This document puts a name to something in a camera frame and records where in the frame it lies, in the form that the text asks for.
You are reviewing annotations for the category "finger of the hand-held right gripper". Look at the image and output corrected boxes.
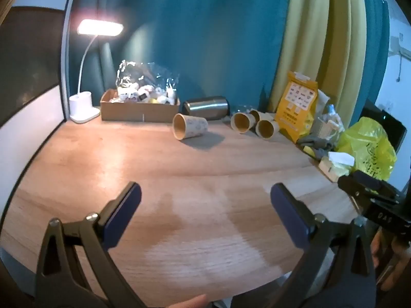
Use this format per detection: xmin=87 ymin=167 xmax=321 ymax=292
xmin=337 ymin=175 xmax=381 ymax=203
xmin=352 ymin=170 xmax=399 ymax=198

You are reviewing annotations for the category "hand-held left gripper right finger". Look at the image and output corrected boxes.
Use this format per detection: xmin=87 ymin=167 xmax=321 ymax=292
xmin=270 ymin=182 xmax=378 ymax=308

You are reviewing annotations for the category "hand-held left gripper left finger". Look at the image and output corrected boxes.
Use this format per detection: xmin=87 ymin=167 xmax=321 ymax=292
xmin=35 ymin=181 xmax=142 ymax=308

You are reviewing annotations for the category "patterned paper cup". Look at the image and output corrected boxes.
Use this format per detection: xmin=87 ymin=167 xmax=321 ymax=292
xmin=172 ymin=113 xmax=209 ymax=140

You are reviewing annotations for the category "brown paper cup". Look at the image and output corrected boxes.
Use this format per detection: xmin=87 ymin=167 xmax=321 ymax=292
xmin=249 ymin=109 xmax=277 ymax=124
xmin=255 ymin=119 xmax=283 ymax=139
xmin=230 ymin=112 xmax=254 ymax=133

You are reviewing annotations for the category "person's right hand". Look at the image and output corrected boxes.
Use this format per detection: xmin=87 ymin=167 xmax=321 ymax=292
xmin=371 ymin=229 xmax=411 ymax=292

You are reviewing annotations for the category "person's left hand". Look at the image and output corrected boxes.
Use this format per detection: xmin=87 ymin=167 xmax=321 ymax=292
xmin=170 ymin=294 xmax=210 ymax=308

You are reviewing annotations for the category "tissue pack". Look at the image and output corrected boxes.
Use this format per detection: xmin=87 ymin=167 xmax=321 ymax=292
xmin=319 ymin=152 xmax=355 ymax=183

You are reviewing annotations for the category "yellow-green plastic bag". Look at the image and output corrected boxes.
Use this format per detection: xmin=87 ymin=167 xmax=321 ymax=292
xmin=335 ymin=117 xmax=398 ymax=181

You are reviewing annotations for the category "grey cloth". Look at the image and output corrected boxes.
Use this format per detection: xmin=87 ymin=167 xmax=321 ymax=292
xmin=296 ymin=134 xmax=338 ymax=161

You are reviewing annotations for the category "black screen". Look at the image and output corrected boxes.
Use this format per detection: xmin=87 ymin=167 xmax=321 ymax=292
xmin=361 ymin=101 xmax=406 ymax=155

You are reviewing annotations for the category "clear plastic bottle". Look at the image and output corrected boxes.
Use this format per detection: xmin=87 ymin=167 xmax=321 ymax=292
xmin=323 ymin=104 xmax=344 ymax=126

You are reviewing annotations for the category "orange paper bag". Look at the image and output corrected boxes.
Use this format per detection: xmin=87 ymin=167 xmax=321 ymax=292
xmin=274 ymin=71 xmax=318 ymax=144

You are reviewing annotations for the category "cardboard box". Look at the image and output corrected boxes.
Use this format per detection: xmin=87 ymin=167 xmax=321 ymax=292
xmin=100 ymin=89 xmax=181 ymax=123

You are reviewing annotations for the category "white desk lamp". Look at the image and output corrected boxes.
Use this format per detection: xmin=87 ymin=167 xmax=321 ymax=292
xmin=69 ymin=19 xmax=124 ymax=124

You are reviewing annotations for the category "teal curtain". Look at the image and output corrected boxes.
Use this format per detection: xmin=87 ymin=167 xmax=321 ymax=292
xmin=69 ymin=0 xmax=294 ymax=118
xmin=348 ymin=0 xmax=391 ymax=127

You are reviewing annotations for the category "clear plastic bag of packets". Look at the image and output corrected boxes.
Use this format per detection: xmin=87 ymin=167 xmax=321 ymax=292
xmin=115 ymin=60 xmax=180 ymax=105

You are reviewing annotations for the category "steel tumbler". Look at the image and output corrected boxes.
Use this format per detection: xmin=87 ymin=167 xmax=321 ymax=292
xmin=182 ymin=96 xmax=231 ymax=121

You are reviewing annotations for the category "yellow curtain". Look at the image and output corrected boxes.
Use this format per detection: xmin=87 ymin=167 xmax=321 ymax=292
xmin=268 ymin=0 xmax=367 ymax=118

